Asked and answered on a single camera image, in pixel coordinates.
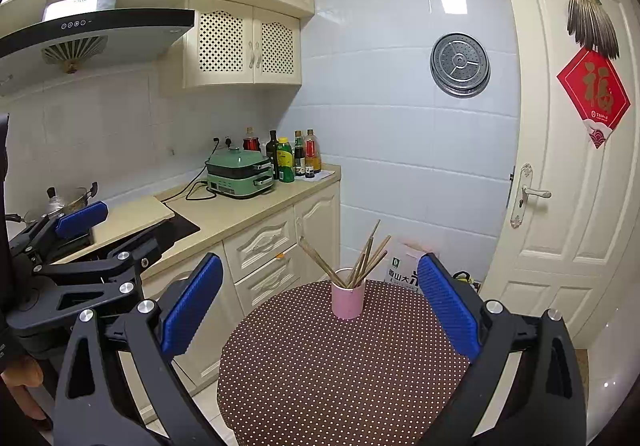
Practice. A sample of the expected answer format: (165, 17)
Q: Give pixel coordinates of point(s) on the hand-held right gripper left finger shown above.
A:
(192, 311)

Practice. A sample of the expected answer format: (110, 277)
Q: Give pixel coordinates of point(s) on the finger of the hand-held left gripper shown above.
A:
(125, 256)
(82, 218)

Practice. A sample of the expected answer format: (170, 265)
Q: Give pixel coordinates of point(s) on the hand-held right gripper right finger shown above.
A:
(450, 306)

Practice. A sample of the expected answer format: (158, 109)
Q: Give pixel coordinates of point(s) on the pile of wooden chopsticks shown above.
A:
(361, 271)

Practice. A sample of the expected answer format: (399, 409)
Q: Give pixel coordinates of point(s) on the pink cup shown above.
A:
(347, 301)

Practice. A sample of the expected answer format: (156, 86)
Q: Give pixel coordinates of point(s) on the person's left hand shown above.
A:
(22, 378)

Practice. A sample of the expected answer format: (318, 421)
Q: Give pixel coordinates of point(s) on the metal cooking pot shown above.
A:
(70, 201)

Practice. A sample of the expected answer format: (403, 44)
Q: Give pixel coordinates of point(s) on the yellow packet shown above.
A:
(465, 276)

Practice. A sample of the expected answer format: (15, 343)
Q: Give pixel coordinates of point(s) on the wooden cutting board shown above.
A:
(135, 218)

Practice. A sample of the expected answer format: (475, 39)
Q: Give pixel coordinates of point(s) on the white rice bag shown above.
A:
(402, 271)

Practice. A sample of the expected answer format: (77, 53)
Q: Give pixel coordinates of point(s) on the beige kitchen countertop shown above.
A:
(240, 211)

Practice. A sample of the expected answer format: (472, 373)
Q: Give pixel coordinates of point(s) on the green electric grill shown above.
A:
(235, 176)

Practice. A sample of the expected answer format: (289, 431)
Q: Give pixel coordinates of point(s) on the white door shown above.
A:
(560, 226)

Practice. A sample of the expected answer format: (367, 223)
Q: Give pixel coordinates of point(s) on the round brown dotted table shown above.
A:
(325, 376)

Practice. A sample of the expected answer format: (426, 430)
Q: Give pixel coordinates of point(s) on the cream lower kitchen cabinet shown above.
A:
(310, 226)

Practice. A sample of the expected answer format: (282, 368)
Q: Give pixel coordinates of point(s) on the black range hood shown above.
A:
(110, 33)

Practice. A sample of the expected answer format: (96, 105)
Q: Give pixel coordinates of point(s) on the red label bottle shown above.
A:
(251, 145)

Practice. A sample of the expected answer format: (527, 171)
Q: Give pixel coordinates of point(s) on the green bottle yellow cap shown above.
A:
(285, 161)

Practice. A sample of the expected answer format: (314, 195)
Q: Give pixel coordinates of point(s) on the dark glass oil bottle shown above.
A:
(272, 151)

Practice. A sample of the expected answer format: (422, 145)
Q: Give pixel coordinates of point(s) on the white paper sheet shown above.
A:
(325, 173)

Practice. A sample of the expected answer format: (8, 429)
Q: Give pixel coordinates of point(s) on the dark soy sauce bottle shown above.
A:
(299, 156)

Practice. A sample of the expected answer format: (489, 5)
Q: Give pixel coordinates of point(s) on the cream lattice door cabinet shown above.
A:
(220, 41)

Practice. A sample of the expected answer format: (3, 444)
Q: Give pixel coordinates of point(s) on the round metal steamer tray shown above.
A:
(460, 63)

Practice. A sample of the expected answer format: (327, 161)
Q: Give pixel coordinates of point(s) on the red diamond door decoration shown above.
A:
(595, 91)

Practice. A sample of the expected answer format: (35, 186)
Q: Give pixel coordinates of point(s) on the hanging feather fan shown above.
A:
(592, 26)

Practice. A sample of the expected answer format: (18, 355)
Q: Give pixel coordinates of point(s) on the wall socket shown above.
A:
(227, 142)

